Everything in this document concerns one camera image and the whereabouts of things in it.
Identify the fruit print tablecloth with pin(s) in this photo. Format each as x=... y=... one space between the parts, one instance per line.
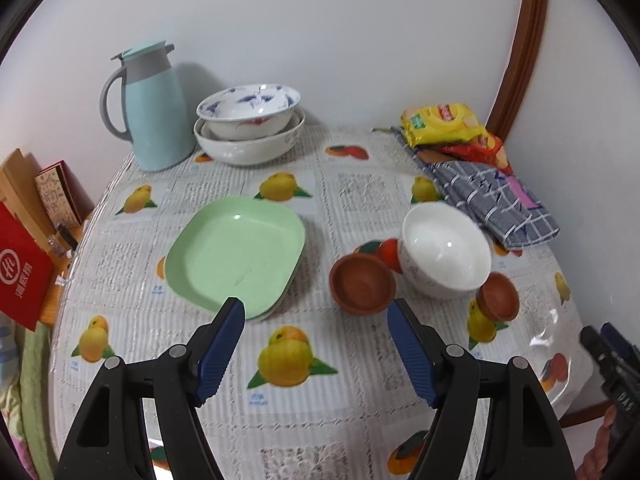
x=345 y=210

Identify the wooden side table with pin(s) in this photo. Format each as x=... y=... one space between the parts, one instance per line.
x=65 y=260

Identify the black clip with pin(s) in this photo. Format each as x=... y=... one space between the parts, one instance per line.
x=66 y=236

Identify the light blue thermos jug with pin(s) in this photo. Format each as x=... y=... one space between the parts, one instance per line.
x=155 y=115

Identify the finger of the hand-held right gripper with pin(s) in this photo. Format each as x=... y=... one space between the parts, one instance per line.
x=602 y=360
x=620 y=342

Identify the person's right hand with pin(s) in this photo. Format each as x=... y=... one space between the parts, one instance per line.
x=595 y=462

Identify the green square plate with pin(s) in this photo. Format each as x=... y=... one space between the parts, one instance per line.
x=235 y=255

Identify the red paper bag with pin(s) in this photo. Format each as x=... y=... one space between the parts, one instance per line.
x=22 y=270

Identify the blue patterned white bowl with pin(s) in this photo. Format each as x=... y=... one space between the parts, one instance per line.
x=247 y=107

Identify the brown wooden door frame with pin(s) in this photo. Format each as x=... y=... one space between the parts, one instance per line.
x=527 y=50

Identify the plain white bowl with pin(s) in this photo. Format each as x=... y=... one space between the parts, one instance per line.
x=445 y=250

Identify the red snack bag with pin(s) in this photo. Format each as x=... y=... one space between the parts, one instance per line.
x=487 y=152

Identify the patterned gift box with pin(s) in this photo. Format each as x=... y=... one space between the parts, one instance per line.
x=57 y=195

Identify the large white bowl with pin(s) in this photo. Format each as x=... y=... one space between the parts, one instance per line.
x=250 y=150

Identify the small brown clay bowl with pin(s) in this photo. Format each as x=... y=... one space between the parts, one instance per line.
x=362 y=282
x=497 y=297

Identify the grey checked cloth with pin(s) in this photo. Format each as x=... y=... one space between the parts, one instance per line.
x=500 y=215

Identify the yellow snack bag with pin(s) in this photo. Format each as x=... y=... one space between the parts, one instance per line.
x=440 y=122

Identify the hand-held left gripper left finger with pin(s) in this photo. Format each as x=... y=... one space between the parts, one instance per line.
x=220 y=355

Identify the green blanket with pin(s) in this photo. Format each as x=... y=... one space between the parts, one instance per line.
x=35 y=400

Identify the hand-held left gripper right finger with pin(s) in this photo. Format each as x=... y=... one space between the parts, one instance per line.
x=412 y=355

